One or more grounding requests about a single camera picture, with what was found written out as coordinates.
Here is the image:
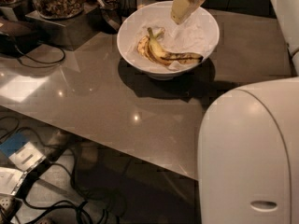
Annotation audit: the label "large spotted banana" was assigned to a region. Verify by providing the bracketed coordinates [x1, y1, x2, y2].
[148, 27, 203, 66]

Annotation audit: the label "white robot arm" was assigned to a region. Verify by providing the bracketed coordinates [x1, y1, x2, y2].
[197, 76, 299, 224]

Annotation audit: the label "white ceramic bowl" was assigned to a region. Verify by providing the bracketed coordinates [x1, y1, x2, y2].
[117, 1, 220, 80]

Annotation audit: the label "small curved spotted banana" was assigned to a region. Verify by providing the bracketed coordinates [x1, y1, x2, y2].
[137, 30, 167, 64]

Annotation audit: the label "white paper napkin liner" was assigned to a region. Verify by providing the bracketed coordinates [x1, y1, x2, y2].
[131, 21, 209, 73]

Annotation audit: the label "dark scoop utensil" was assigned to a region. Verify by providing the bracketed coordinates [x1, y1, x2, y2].
[96, 0, 121, 32]

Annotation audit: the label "metal box stand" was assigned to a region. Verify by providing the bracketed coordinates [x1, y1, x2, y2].
[26, 5, 102, 50]

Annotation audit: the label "blue and white box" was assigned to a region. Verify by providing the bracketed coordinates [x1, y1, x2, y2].
[0, 133, 46, 172]

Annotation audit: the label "white paper packet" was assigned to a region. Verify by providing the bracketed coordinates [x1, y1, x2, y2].
[0, 167, 23, 195]

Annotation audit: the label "white power strip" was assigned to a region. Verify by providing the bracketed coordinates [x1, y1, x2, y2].
[0, 197, 19, 224]

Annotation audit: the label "black wire mesh cup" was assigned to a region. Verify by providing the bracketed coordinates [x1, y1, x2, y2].
[119, 0, 137, 17]

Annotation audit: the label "black floor cables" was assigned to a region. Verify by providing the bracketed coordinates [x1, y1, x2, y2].
[0, 115, 129, 224]

